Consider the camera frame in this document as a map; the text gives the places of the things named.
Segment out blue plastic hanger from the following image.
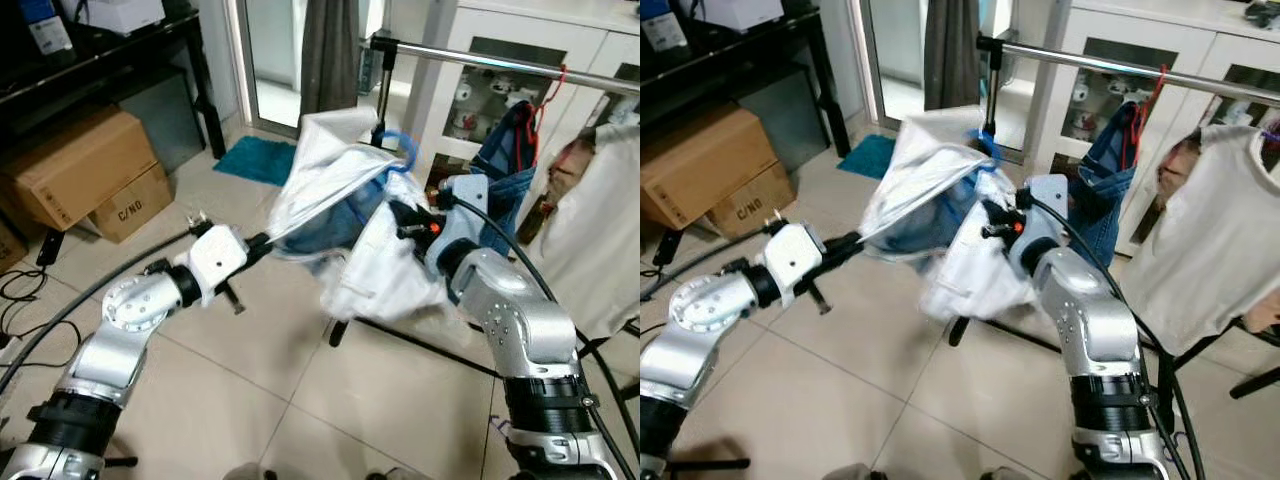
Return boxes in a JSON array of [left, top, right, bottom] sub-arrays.
[[975, 127, 1005, 173], [370, 127, 420, 181]]

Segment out white denim jeans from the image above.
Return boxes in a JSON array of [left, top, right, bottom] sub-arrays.
[[267, 107, 453, 324], [857, 107, 1043, 323]]

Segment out red plastic hanger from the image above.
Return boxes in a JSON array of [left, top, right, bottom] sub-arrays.
[[1130, 64, 1170, 166], [520, 64, 570, 171]]

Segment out teal floor mat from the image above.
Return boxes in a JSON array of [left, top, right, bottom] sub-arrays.
[[211, 135, 301, 189], [849, 135, 909, 184]]

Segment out blue denim jeans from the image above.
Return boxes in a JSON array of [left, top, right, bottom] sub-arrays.
[[470, 100, 547, 263], [1068, 100, 1151, 273]]

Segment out black clothes rack stand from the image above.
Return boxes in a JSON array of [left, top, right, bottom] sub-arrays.
[[327, 32, 641, 381], [944, 33, 1280, 401]]

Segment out grey flat panel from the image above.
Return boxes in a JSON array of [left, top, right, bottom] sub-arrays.
[[113, 68, 208, 166], [738, 65, 833, 166]]

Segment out white glass-door cabinet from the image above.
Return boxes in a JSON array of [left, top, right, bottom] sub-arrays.
[[1018, 0, 1280, 259], [398, 0, 641, 206]]

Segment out large cardboard box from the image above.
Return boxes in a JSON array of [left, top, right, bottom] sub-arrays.
[[0, 104, 162, 234], [640, 104, 797, 233]]

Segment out black power adapter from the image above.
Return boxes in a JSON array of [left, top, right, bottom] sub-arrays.
[[34, 230, 67, 271], [653, 230, 686, 269]]

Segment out grey curtain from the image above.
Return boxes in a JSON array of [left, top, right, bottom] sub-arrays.
[[299, 0, 362, 119], [921, 0, 984, 114]]

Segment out cream t-shirt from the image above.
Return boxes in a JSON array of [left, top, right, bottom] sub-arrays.
[[528, 120, 641, 343], [1117, 124, 1280, 358]]

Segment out black table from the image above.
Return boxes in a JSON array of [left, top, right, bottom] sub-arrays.
[[640, 0, 853, 161], [0, 0, 228, 161]]

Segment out small cardboard box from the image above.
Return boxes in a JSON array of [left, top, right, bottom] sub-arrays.
[[0, 213, 31, 275]]

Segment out white carton box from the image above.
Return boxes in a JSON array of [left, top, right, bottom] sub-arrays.
[[58, 0, 168, 37], [698, 0, 788, 33]]

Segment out blue and white packet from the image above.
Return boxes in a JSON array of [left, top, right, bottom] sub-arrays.
[[17, 0, 77, 57], [640, 0, 693, 55]]

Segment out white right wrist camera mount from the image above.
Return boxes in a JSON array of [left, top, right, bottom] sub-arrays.
[[1007, 174, 1070, 281], [424, 174, 492, 283]]

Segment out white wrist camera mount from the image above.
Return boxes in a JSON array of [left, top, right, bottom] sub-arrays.
[[174, 221, 252, 307], [424, 174, 492, 283], [1007, 174, 1070, 281], [756, 219, 827, 303]]

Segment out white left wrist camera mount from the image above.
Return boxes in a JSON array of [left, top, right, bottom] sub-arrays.
[[174, 221, 252, 307], [756, 219, 827, 303]]

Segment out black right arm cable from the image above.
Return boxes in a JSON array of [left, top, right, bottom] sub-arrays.
[[1020, 193, 1209, 480], [438, 193, 641, 479]]

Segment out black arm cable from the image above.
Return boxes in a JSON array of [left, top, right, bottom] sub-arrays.
[[1020, 193, 1209, 480], [640, 230, 776, 303], [0, 228, 197, 393], [438, 193, 641, 479]]

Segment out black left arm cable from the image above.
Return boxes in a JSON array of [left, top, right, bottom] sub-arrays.
[[640, 230, 776, 303], [0, 228, 197, 393]]

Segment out white sliding door frame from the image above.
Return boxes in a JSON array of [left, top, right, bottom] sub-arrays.
[[228, 0, 401, 136], [852, 0, 1021, 136]]

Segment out chrome clothes rack rail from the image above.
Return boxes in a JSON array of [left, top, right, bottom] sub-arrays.
[[372, 35, 641, 98], [978, 35, 1280, 103]]

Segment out black floor cable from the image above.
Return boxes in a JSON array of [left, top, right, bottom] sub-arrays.
[[0, 265, 53, 349]]

